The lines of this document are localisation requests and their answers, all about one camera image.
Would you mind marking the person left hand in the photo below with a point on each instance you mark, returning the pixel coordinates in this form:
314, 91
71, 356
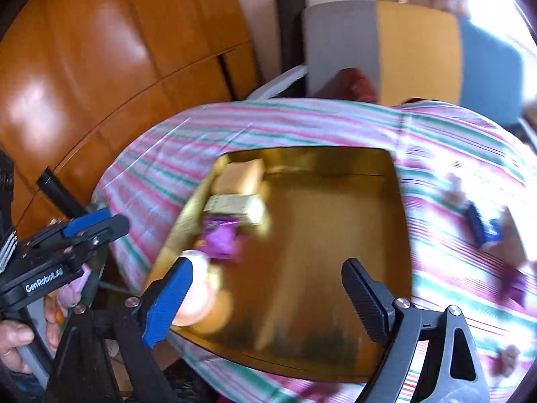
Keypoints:
15, 335

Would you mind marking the gold metal tin tray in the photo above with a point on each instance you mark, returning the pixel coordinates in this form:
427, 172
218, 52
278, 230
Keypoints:
279, 305

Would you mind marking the wooden wardrobe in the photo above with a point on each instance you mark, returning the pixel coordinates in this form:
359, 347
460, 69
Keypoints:
82, 79

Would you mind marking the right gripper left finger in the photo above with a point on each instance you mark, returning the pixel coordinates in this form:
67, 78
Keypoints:
162, 300

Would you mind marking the green beige small carton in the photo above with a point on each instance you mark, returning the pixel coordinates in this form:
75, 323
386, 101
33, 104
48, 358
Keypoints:
248, 209

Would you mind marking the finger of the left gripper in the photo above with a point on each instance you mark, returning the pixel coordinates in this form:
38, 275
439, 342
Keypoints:
77, 225

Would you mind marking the striped bed sheet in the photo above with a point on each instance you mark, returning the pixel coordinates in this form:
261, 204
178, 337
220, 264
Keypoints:
151, 180

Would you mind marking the white cardboard box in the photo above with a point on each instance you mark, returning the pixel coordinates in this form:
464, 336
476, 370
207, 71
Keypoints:
510, 248

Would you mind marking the yellow sponge block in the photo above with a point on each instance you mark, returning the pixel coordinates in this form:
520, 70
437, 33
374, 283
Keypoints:
239, 178

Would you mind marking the blue Tempo tissue pack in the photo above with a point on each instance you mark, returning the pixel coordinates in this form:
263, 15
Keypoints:
484, 223

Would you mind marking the grey yellow blue chair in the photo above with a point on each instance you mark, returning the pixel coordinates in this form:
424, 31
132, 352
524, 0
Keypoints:
407, 51

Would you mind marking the peach silicone cup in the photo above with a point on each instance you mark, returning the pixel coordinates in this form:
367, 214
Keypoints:
201, 294

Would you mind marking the black rolled mat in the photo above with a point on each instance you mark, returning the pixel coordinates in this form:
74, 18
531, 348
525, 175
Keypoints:
289, 16

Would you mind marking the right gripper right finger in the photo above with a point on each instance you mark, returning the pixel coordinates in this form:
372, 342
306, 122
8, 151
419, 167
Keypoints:
371, 300

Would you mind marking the dark red cloth bag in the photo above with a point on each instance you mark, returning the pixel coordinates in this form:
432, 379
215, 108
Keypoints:
350, 84

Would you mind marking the purple snack packet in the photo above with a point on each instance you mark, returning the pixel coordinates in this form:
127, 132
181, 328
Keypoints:
219, 237
513, 286

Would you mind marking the beige cloth ball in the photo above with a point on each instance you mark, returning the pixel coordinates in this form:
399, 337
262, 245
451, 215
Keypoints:
507, 361

